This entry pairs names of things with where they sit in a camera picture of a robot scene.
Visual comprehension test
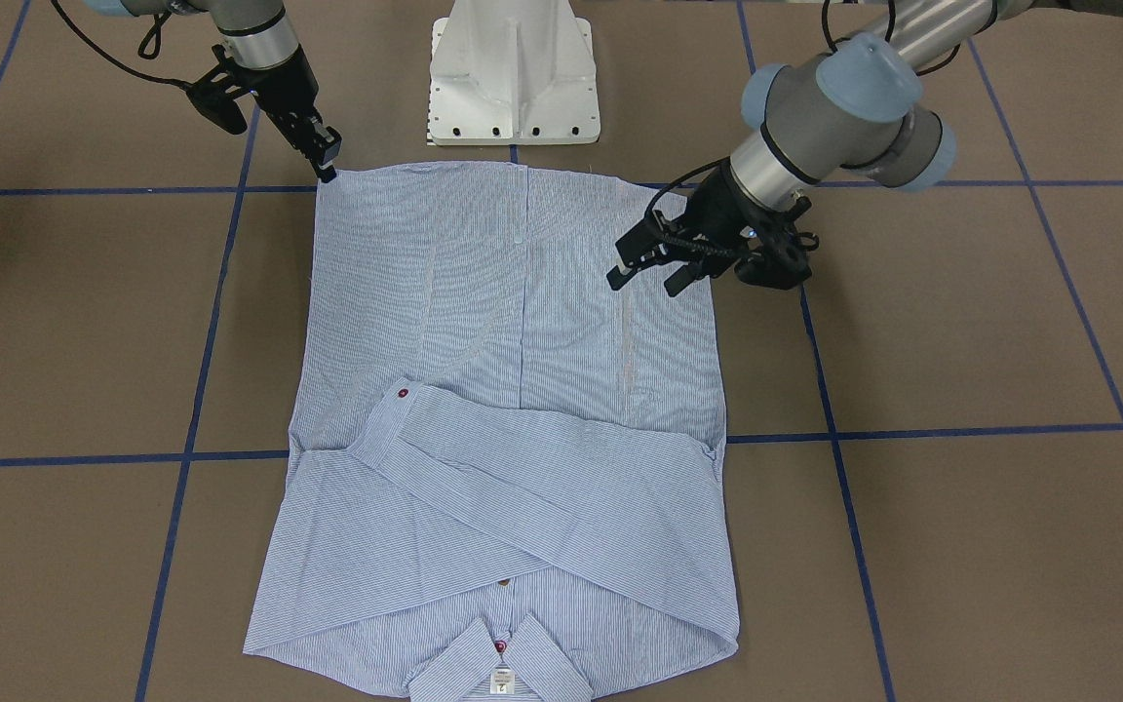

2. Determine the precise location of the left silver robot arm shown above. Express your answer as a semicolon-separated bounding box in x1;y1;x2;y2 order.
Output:
606;1;1034;297

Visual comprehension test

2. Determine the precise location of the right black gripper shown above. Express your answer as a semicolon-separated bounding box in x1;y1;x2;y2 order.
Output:
252;46;343;183

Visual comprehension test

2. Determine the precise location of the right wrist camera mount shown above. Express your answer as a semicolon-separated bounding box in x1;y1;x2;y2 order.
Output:
183;44;259;135

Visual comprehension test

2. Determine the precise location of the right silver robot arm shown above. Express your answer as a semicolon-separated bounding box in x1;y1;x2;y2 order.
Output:
51;1;343;183

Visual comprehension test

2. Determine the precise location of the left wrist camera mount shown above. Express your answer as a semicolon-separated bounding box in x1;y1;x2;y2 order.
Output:
734;195;820;292

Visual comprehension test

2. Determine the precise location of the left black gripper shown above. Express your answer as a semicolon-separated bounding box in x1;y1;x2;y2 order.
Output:
606;161;767;297

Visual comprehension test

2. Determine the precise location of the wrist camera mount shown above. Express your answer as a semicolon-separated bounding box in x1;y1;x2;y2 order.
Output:
183;44;259;135
734;195;820;292

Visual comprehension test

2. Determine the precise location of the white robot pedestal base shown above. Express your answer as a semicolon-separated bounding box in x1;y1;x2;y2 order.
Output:
427;1;602;146

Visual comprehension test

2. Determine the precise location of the light blue striped shirt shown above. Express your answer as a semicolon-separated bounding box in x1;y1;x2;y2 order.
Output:
244;163;740;701

